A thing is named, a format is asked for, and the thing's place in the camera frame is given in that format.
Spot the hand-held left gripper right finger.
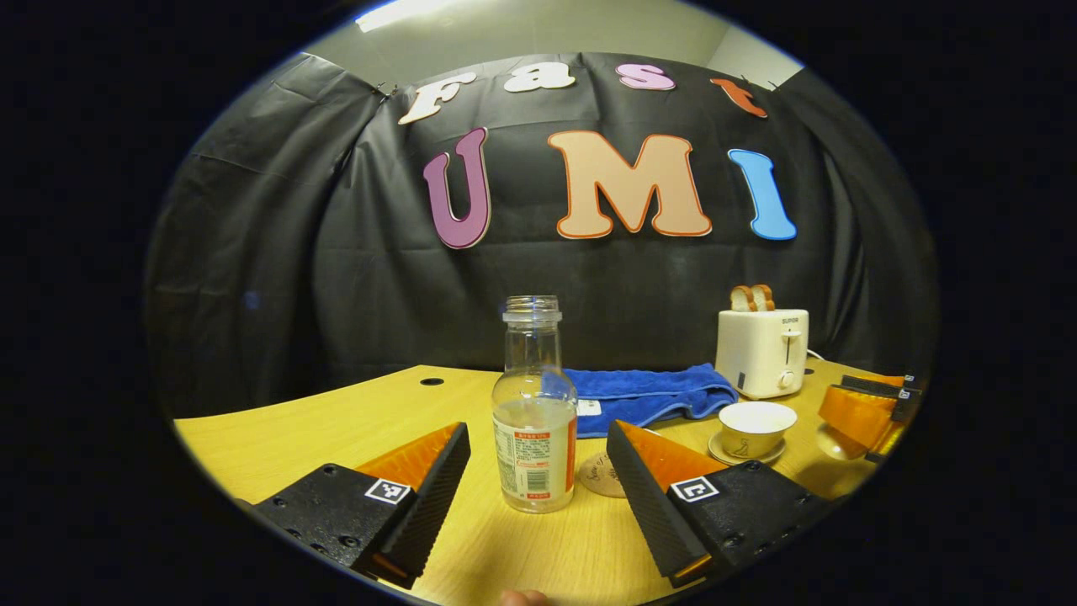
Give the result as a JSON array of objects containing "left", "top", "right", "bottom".
[{"left": 606, "top": 419, "right": 834, "bottom": 590}]

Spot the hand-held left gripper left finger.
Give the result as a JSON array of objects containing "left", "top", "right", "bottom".
[{"left": 252, "top": 421, "right": 472, "bottom": 590}]

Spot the round cork coaster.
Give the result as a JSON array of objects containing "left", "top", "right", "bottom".
[{"left": 577, "top": 451, "right": 630, "bottom": 499}]

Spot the cream teacup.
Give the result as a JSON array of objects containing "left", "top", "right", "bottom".
[{"left": 719, "top": 401, "right": 798, "bottom": 460}]

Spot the clear plastic water bottle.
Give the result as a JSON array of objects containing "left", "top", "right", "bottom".
[{"left": 491, "top": 295, "right": 579, "bottom": 514}]

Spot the cream saucer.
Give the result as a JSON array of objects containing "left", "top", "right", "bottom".
[{"left": 708, "top": 431, "right": 788, "bottom": 467}]

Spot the blue towel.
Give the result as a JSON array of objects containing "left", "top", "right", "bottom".
[{"left": 562, "top": 363, "right": 740, "bottom": 439}]

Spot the white toaster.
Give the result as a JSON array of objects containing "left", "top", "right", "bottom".
[{"left": 715, "top": 309, "right": 810, "bottom": 401}]

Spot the black backdrop cloth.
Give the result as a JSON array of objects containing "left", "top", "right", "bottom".
[{"left": 143, "top": 52, "right": 939, "bottom": 417}]

